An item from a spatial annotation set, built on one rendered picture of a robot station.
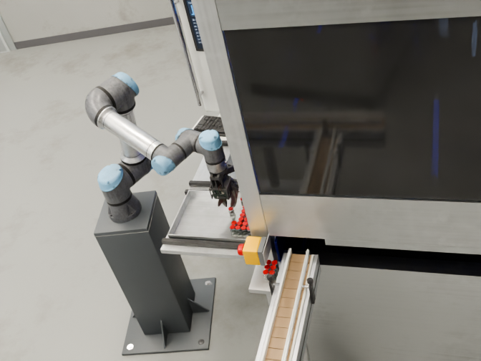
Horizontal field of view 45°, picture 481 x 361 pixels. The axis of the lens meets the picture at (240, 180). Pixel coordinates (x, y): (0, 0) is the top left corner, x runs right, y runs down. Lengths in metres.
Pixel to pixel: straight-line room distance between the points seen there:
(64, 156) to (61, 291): 1.40
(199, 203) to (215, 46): 0.98
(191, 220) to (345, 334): 0.77
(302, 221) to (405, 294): 0.48
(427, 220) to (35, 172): 3.37
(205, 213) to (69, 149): 2.52
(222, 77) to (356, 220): 0.64
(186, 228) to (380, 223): 0.82
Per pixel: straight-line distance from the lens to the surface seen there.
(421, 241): 1.96
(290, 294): 1.97
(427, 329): 2.33
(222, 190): 2.16
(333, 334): 2.44
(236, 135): 1.76
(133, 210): 2.62
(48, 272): 3.79
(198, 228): 2.33
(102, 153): 4.55
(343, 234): 1.97
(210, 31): 1.59
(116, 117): 2.20
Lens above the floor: 2.47
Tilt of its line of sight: 40 degrees down
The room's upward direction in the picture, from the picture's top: 14 degrees counter-clockwise
